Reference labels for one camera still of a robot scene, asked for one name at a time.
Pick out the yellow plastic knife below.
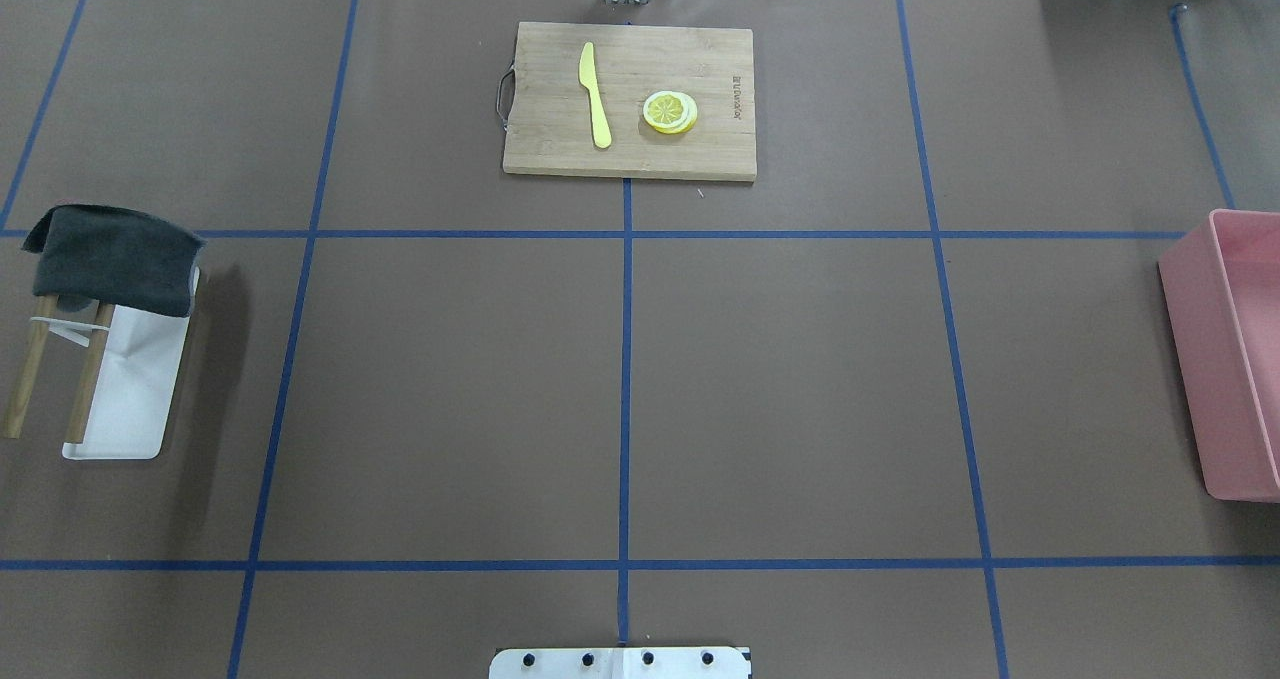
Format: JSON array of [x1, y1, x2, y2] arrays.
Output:
[[577, 41, 613, 150]]

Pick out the pink plastic bin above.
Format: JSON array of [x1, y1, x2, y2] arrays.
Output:
[[1158, 209, 1279, 503]]

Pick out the yellow lemon slices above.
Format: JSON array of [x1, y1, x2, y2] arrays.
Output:
[[641, 90, 699, 135]]

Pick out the white rectangular tray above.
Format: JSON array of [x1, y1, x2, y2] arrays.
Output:
[[61, 307, 191, 461]]

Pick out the dark grey wiping cloth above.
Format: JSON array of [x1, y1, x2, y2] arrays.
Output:
[[22, 204, 205, 318]]

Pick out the wooden towel rack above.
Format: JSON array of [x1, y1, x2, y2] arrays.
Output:
[[3, 293, 116, 448]]

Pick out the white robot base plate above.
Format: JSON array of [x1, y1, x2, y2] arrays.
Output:
[[488, 646, 753, 678]]

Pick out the bamboo cutting board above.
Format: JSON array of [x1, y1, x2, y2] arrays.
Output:
[[502, 20, 758, 183]]

